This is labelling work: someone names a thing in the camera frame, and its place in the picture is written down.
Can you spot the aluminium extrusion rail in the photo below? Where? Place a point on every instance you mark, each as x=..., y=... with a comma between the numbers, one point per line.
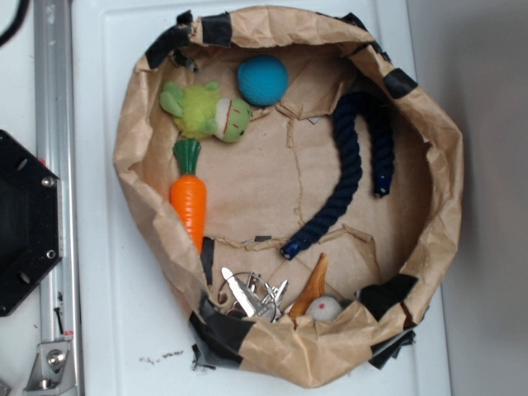
x=59, y=290

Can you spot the silver key bunch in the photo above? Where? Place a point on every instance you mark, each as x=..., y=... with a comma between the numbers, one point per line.
x=248, y=295

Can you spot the green plush frog toy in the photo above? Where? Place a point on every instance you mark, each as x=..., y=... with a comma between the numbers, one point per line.
x=200, y=112

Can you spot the grey white plush mouse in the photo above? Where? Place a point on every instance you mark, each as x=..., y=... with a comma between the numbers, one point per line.
x=324, y=308

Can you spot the brown wooden horn piece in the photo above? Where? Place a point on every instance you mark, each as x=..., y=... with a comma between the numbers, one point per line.
x=314, y=288

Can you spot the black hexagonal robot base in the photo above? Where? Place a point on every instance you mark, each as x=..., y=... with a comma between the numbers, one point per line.
x=29, y=223

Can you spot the brown paper bag bin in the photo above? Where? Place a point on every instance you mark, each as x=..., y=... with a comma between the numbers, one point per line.
x=355, y=161

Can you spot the silver corner bracket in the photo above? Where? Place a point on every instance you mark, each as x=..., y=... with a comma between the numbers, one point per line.
x=52, y=371

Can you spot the blue ball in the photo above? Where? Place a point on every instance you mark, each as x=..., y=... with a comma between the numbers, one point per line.
x=262, y=80

